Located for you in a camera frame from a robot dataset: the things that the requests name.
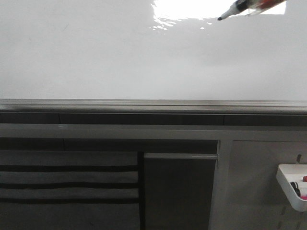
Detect dark grey cabinet door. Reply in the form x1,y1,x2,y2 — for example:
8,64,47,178
144,153,218,230

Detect grey slatted drawer unit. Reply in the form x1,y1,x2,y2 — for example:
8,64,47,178
0,150,145,230

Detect black capped marker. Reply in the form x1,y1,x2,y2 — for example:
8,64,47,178
290,182,301,197

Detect black whiteboard marker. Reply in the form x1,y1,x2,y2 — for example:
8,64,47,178
217,0,285,21

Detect white whiteboard with aluminium frame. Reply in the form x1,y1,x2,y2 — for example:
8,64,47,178
0,0,307,115

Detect white plastic marker tray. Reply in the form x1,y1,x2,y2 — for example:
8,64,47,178
276,164,307,212

